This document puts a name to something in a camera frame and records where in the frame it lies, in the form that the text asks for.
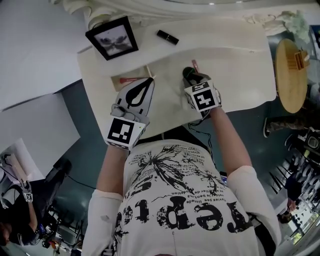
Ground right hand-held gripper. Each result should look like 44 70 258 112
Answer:
182 72 223 118

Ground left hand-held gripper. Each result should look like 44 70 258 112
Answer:
104 77 156 151

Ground green makeup brush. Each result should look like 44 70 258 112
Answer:
181 66 198 80

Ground small cream drawer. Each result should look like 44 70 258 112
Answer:
232 46 265 55
110 64 158 94

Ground cream vanity dressing table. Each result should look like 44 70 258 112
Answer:
76 17 278 140

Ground person's right forearm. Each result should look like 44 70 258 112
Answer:
208 107 253 176

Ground person's left forearm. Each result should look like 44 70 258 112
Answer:
96 144 131 198

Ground black lipstick tube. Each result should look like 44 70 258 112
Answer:
156 29 180 46

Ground person's black trousers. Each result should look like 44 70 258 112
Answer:
136 126 210 151

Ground round wooden table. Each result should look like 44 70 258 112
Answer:
274 38 309 114

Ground white cabinet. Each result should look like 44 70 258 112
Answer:
0 78 87 161

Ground wooden organiser box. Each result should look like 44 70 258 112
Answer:
286 49 311 71

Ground white flower bunch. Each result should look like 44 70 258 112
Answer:
282 11 311 41

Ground person's white printed shirt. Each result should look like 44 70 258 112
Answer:
82 139 282 256

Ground white shelf unit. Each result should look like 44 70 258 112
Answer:
0 138 46 181

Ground cluttered equipment rack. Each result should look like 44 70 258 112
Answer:
269 124 320 251

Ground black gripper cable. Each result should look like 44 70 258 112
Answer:
187 117 216 166

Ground black picture frame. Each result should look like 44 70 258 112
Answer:
85 16 139 61

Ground black floor cable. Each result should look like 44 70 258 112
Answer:
67 174 98 191

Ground metal frame rack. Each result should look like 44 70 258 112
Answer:
37 204 86 254

